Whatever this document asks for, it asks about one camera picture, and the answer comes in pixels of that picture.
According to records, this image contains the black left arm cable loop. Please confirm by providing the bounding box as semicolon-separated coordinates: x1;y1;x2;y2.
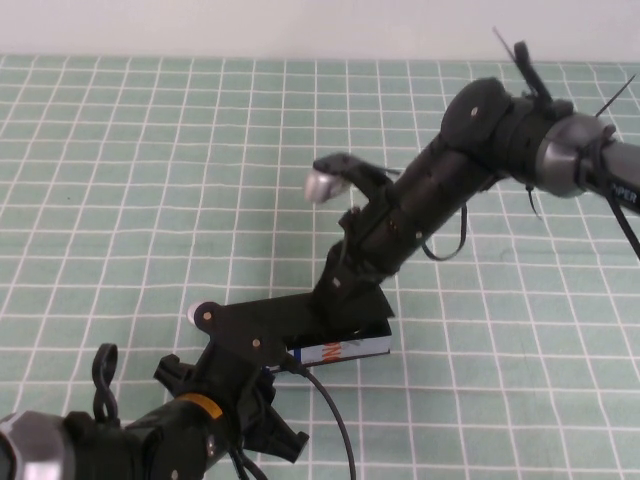
91;343;120;427

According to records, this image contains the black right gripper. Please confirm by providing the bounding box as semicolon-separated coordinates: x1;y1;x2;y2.
308;205;397;332

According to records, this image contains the right wrist camera black silver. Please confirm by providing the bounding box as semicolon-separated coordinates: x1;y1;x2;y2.
303;152;401;204

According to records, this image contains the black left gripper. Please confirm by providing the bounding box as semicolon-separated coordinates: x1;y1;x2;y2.
153;338;310;463

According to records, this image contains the green white checked tablecloth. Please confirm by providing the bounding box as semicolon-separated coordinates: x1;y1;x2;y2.
0;53;640;480

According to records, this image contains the black glasses case printed side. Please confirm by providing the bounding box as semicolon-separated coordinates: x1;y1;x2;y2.
219;285;397;374

